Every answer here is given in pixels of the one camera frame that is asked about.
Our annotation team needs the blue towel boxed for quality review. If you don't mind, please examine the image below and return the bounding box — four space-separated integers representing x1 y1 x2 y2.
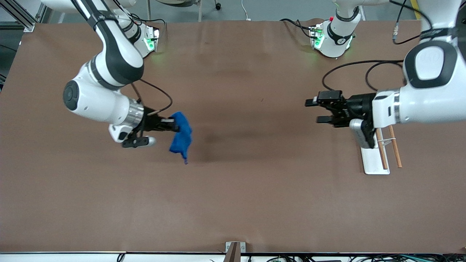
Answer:
169 111 193 165

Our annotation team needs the white rectangular tray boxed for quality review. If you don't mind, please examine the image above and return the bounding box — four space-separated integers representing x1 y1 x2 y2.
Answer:
360 125 403 175

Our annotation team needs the grey base connector box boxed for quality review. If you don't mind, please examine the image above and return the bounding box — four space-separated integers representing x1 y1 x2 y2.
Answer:
309 24 325 50
144 25 161 52

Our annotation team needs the stool with metal legs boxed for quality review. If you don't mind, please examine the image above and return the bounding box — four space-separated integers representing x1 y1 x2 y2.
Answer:
146 0 204 23

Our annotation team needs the black cable with metal connector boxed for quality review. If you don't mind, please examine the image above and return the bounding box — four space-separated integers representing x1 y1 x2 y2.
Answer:
389 0 434 45

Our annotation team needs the black left base cable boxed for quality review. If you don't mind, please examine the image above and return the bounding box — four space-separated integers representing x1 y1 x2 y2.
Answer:
280 18 318 39

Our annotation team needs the black base cable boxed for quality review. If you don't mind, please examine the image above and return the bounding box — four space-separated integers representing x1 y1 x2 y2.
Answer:
130 13 166 27
280 18 318 39

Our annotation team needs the black right base cable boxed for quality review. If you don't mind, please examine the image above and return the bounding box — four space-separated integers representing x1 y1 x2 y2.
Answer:
130 13 166 27

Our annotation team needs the metal table bracket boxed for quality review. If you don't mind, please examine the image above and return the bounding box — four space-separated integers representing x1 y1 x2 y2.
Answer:
225 241 246 262

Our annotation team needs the aluminium frame profile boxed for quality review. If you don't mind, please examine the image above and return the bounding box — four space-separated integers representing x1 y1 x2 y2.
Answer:
0 0 48 32

